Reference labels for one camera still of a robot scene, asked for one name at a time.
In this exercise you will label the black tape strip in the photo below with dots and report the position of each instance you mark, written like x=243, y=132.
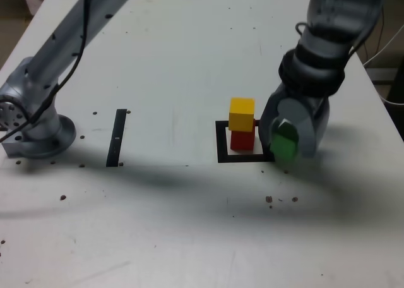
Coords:
x=118, y=123

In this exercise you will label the black tape square outline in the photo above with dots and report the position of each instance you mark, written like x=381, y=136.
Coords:
x=240, y=159

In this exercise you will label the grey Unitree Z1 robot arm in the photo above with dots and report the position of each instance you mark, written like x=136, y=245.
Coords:
x=63, y=48

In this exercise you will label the green cube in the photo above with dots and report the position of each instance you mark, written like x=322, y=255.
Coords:
x=284, y=146

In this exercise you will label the yellow cube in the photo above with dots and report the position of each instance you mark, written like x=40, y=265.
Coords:
x=241, y=114

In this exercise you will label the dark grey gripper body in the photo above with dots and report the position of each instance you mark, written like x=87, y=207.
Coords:
x=303, y=98

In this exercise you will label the red cube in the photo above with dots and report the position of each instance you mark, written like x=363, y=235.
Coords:
x=242, y=141

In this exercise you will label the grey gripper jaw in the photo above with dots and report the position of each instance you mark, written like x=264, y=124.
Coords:
x=311, y=133
x=267, y=127

